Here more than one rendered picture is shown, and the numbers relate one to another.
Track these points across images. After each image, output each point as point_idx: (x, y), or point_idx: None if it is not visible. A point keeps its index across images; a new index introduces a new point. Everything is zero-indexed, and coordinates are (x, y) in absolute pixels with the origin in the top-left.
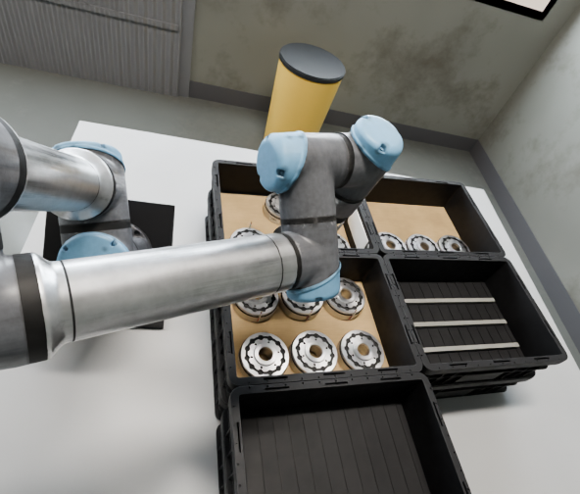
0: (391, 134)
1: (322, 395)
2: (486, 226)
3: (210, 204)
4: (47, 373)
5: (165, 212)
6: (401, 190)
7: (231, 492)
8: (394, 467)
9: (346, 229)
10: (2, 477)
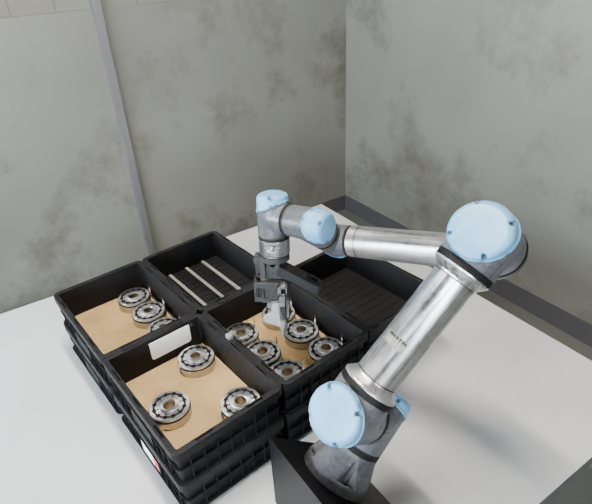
0: (270, 191)
1: None
2: (111, 272)
3: (205, 470)
4: (433, 501)
5: (278, 443)
6: None
7: None
8: (329, 289)
9: (159, 363)
10: (493, 465)
